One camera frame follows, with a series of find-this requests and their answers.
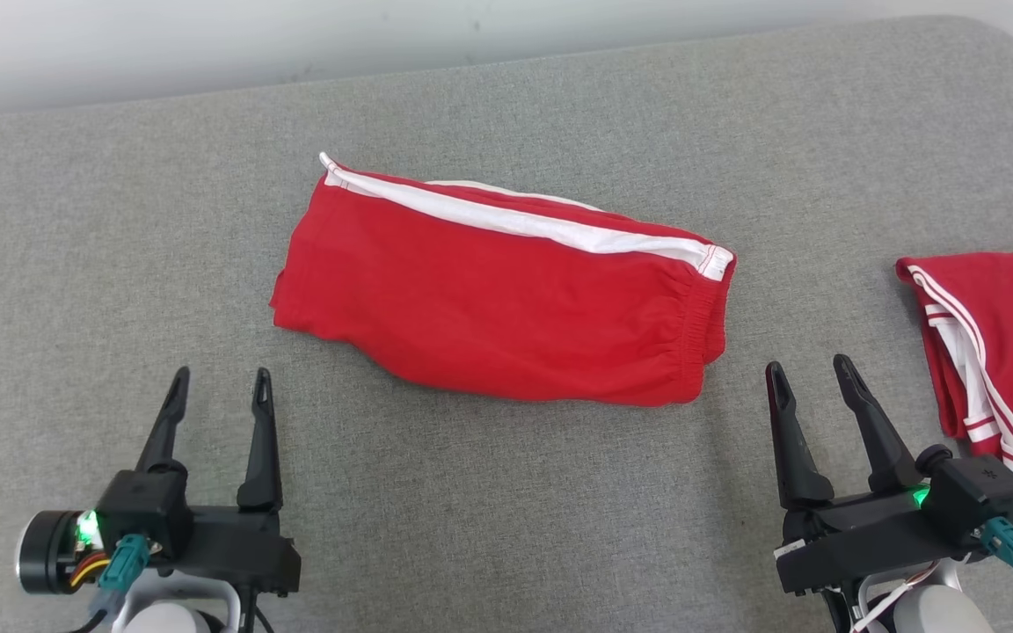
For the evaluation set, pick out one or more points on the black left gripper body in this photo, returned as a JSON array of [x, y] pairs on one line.
[[238, 549]]

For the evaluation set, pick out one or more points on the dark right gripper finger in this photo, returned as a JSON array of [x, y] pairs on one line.
[[880, 440], [798, 448]]

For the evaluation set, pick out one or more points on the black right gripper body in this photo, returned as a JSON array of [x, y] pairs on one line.
[[867, 536]]

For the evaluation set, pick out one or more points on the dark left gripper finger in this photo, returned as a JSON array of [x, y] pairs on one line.
[[262, 457], [165, 431]]

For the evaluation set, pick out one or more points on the red shorts with white stripe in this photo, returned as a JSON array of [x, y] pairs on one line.
[[489, 299]]

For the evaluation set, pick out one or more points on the black cylindrical left wrist motor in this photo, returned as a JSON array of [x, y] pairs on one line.
[[45, 549]]

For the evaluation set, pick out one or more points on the grey fabric sofa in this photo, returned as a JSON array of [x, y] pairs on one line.
[[506, 492]]

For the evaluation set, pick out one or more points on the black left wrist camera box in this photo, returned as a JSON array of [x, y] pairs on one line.
[[146, 510]]

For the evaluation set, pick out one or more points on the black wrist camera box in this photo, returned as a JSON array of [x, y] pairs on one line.
[[146, 510], [977, 492]]

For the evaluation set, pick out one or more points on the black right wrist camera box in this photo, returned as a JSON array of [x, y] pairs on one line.
[[977, 492]]

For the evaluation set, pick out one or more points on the left wrist camera teal plug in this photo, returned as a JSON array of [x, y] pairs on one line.
[[124, 563]]

